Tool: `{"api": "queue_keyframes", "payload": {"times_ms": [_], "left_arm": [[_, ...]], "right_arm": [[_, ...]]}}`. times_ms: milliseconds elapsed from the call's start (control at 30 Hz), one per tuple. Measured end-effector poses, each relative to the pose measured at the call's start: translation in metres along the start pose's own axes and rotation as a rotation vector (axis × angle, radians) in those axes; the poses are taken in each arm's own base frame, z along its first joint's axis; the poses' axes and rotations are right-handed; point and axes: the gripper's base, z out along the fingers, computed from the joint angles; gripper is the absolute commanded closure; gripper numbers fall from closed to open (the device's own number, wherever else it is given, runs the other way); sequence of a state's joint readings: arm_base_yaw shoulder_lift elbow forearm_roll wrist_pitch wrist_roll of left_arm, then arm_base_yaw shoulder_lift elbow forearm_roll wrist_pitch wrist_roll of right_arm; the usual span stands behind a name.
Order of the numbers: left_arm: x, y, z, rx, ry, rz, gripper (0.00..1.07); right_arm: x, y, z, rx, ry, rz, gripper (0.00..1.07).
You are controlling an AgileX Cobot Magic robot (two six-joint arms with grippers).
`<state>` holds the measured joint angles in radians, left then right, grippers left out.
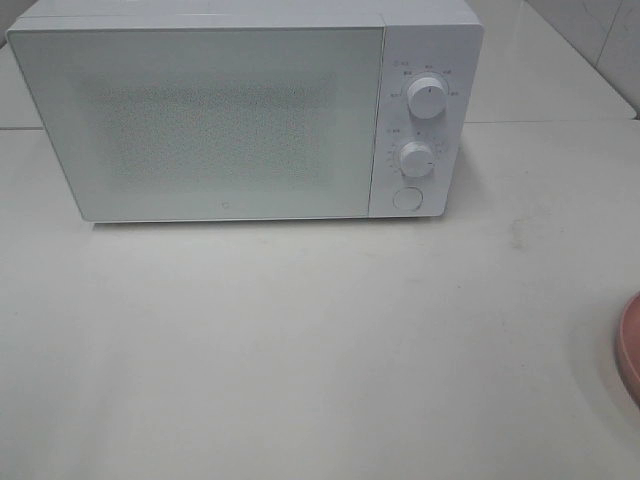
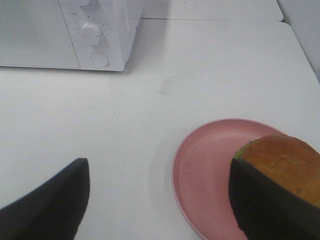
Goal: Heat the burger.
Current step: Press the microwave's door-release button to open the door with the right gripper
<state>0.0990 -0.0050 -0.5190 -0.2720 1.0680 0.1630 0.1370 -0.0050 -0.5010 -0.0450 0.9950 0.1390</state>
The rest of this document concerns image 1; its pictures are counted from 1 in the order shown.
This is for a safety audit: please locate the lower white timer knob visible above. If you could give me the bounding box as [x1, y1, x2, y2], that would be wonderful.
[398, 142, 435, 178]

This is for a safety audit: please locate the round white door button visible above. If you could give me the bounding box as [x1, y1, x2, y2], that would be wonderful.
[393, 187, 423, 211]

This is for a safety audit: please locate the white microwave oven body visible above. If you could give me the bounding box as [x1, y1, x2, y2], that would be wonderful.
[6, 1, 484, 219]

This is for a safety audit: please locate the upper white power knob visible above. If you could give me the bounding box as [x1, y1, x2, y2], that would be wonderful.
[406, 72, 448, 120]

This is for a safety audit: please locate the pink round plate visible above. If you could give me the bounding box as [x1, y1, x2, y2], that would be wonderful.
[615, 294, 640, 405]

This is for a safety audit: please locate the white microwave door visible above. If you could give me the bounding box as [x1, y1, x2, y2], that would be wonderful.
[9, 28, 383, 222]

